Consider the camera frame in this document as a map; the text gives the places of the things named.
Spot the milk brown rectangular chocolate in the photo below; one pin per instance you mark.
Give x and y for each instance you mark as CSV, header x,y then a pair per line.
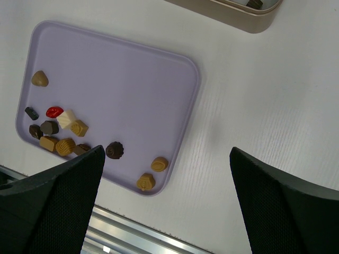
x,y
254,4

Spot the dark lips chocolate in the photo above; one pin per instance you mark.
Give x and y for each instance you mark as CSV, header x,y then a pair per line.
x,y
35,131

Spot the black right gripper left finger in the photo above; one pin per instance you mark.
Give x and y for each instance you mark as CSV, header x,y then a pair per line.
x,y
49,212

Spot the caramel shell chocolate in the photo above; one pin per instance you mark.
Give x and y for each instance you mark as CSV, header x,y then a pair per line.
x,y
146,182

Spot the lilac plastic tray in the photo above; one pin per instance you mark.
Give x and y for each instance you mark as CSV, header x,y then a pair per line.
x,y
123,91

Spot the tan heart chocolate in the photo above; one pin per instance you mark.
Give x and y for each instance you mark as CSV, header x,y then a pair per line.
x,y
40,79

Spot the caramel oval chocolate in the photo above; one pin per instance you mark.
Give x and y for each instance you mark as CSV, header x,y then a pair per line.
x,y
159,164

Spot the aluminium frame rail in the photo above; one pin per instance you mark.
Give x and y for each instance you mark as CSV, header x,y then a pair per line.
x,y
111,233

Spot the caramel leaf square chocolate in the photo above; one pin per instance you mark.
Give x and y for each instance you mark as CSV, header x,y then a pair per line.
x,y
79,128

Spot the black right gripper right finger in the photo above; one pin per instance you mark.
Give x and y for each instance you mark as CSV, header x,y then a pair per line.
x,y
283,213

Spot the white ridged square chocolate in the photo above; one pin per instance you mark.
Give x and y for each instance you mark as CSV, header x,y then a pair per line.
x,y
66,119

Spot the caramel rectangular chocolate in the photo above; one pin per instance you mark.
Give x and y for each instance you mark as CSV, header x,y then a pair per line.
x,y
48,143

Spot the caramel ridged leaf chocolate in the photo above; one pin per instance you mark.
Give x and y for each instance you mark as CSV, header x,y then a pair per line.
x,y
65,147

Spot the gold tin box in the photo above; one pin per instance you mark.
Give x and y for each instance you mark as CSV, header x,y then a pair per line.
x,y
235,13

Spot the red lips chocolate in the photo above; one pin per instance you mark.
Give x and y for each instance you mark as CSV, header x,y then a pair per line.
x,y
54,112

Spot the dark rose chocolate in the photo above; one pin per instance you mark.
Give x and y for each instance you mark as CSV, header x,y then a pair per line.
x,y
114,150

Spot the dark brown square chocolate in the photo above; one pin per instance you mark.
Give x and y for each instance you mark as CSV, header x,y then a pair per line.
x,y
81,149

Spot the small dark ridged chocolate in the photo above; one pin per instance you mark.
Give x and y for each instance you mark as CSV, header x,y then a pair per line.
x,y
32,114

